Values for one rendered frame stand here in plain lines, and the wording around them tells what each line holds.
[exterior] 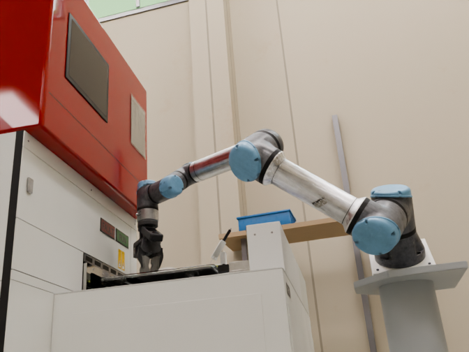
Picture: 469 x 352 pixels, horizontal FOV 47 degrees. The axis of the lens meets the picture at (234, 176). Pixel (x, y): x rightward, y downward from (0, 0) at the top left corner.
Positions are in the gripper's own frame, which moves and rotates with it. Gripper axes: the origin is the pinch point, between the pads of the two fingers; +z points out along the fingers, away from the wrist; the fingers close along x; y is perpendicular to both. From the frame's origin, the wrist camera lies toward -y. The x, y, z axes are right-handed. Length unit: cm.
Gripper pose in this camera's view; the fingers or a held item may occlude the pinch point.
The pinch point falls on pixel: (150, 278)
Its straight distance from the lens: 183.4
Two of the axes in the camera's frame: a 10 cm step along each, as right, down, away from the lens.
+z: 0.7, 9.2, -3.9
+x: -8.7, -1.3, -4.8
